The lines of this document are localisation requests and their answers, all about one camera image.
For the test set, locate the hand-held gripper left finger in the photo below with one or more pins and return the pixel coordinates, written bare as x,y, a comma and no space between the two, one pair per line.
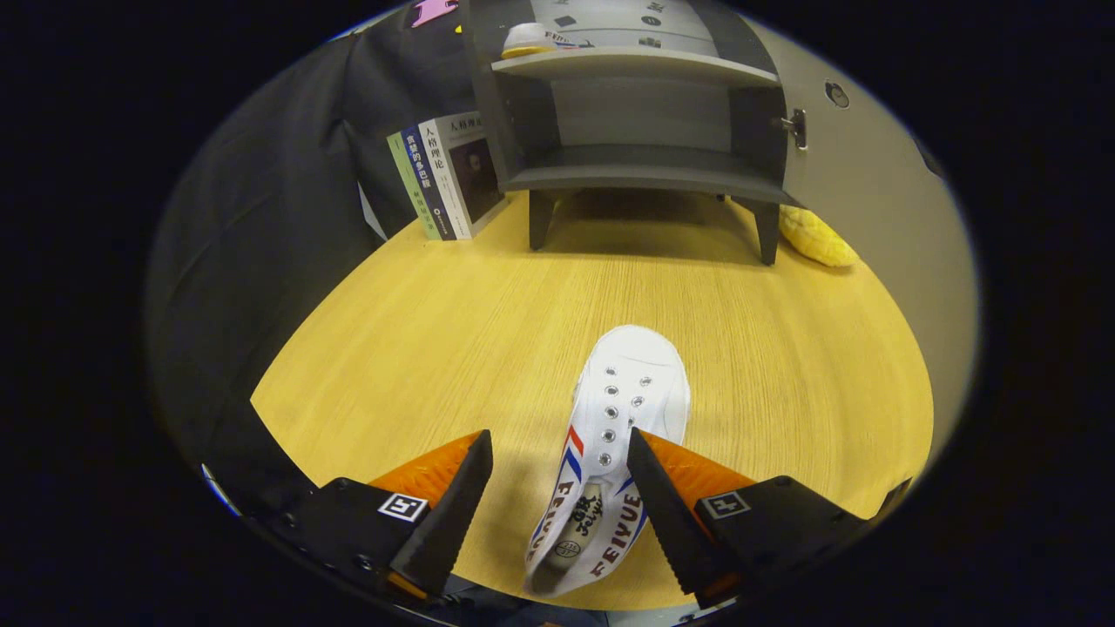
453,522

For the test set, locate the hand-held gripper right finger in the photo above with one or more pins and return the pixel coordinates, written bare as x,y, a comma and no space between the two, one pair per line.
675,531

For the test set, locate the white canvas shoe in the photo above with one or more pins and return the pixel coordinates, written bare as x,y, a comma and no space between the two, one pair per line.
527,39
627,374

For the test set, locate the yellow plush toy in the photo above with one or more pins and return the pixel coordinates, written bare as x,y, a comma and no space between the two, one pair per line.
814,237

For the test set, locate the black backdrop cloth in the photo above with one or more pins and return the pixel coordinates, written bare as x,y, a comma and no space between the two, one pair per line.
261,244

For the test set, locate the dark blue book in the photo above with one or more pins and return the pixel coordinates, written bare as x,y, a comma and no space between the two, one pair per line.
427,183

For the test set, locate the white book with dark cover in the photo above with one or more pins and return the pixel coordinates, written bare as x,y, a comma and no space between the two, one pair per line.
475,174

